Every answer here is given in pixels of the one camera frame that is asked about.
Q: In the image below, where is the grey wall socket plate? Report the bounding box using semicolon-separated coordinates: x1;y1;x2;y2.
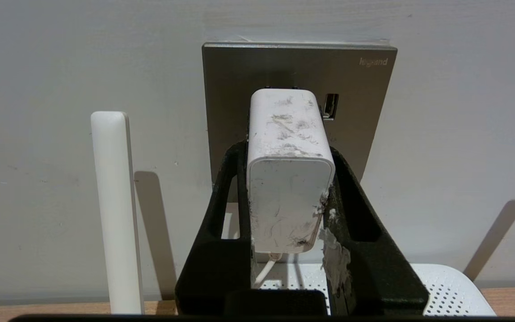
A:
202;42;398;184

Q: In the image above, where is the white power adapter with cord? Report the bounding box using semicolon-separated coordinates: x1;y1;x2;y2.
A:
252;253;283;289

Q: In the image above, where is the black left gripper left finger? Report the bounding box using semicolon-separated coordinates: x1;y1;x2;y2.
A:
175;141;254;316

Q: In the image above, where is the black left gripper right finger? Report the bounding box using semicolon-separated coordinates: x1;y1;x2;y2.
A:
322;148;430;316

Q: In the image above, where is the white router with antennas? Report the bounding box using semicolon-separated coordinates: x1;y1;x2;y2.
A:
90;111;497;317

